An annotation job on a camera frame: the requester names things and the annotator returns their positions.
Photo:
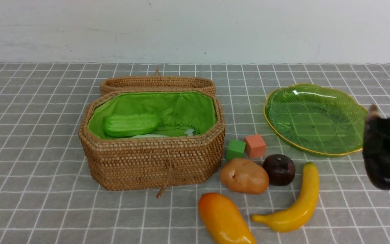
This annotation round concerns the woven wicker basket green lining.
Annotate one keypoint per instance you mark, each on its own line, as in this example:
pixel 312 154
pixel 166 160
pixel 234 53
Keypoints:
pixel 191 118

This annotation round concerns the orange yellow toy mango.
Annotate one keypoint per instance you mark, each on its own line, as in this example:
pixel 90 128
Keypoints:
pixel 223 220

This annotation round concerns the green toy cucumber with leaves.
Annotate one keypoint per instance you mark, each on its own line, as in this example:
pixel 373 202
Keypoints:
pixel 119 126

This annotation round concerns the orange foam cube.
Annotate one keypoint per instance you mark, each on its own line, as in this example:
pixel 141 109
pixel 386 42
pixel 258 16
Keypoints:
pixel 255 146

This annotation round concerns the purple toy eggplant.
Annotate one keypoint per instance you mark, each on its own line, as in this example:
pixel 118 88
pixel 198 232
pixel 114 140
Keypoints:
pixel 376 156

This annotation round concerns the grey checked tablecloth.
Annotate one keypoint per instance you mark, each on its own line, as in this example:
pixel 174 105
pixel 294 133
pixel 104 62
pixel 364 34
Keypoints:
pixel 47 195

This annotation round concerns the woven wicker basket lid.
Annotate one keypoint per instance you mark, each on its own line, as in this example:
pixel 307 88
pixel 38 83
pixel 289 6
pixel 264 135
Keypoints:
pixel 156 81

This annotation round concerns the brown toy potato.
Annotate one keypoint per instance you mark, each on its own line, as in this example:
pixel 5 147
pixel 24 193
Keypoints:
pixel 244 176

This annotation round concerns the green glass leaf plate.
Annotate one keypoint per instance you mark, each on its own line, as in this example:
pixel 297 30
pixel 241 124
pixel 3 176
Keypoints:
pixel 315 119

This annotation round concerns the green foam cube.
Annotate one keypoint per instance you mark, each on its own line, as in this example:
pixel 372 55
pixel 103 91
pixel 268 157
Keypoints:
pixel 235 150

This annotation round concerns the dark purple passion fruit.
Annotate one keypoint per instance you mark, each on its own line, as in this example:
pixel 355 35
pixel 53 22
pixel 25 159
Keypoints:
pixel 280 169

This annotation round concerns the yellow toy banana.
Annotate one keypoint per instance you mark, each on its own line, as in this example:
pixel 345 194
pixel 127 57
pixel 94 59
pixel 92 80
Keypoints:
pixel 303 208

